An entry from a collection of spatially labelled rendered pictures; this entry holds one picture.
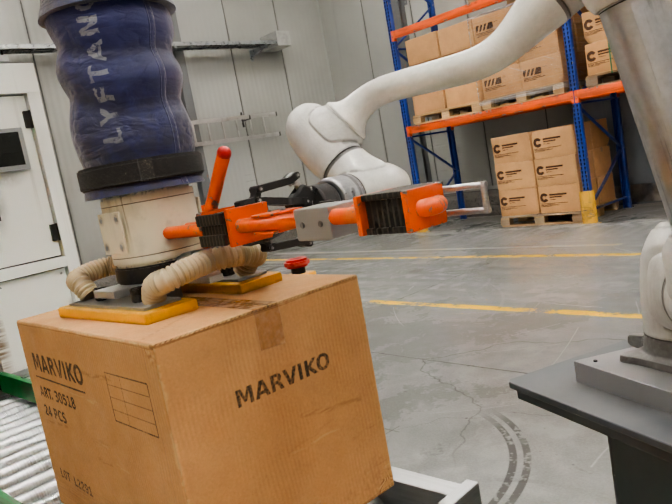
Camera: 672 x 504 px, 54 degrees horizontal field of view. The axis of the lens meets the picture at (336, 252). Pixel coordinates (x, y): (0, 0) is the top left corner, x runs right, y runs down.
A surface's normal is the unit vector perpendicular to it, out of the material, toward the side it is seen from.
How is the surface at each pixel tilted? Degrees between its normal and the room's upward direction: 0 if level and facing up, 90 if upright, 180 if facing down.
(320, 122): 64
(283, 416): 90
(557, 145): 91
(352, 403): 90
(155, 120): 77
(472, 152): 90
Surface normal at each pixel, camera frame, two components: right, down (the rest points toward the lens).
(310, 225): -0.69, 0.22
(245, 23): 0.66, -0.02
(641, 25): -0.45, 0.24
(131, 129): 0.11, -0.09
